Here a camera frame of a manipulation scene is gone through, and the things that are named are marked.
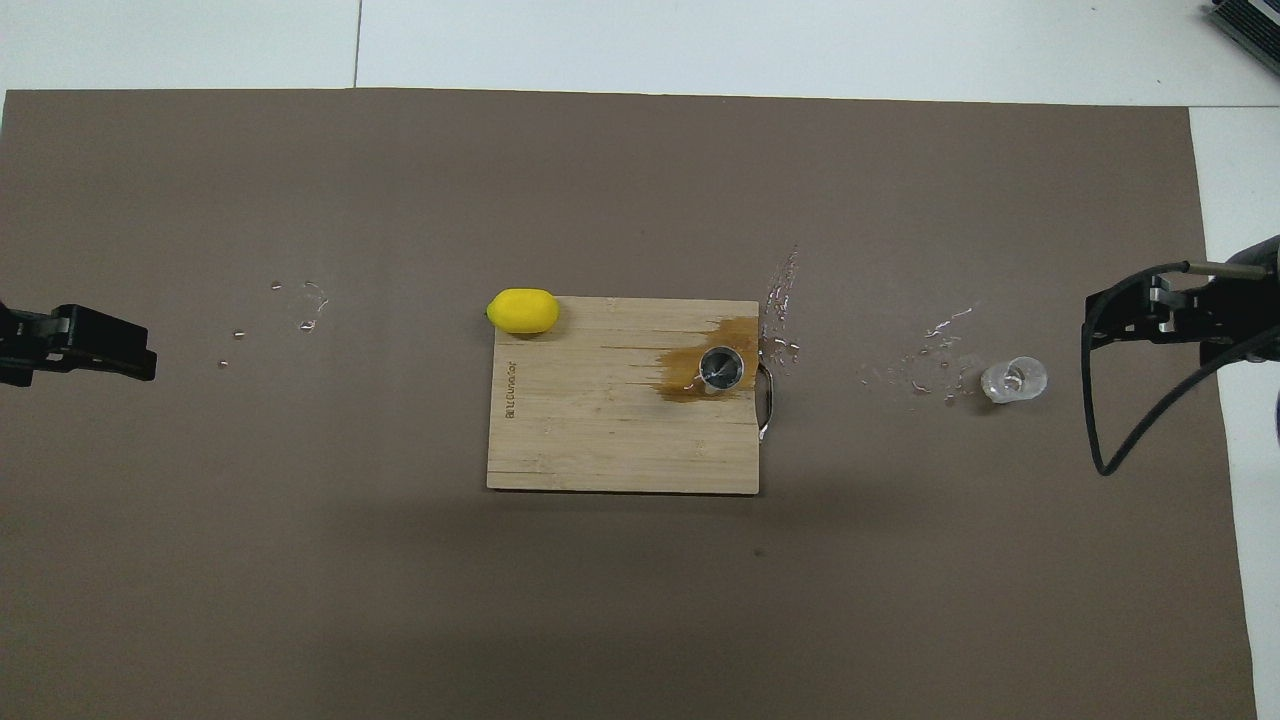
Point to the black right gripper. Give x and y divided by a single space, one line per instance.
1245 320

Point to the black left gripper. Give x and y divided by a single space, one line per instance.
28 345

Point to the clear plastic cup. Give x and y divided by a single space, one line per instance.
1013 380

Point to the steel double jigger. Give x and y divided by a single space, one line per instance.
722 369

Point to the grey ribbed device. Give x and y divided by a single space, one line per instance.
1250 25

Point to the yellow lemon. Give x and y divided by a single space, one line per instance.
523 311

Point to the wooden cutting board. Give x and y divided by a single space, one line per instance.
600 430

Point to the brown table mat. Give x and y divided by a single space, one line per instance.
640 600

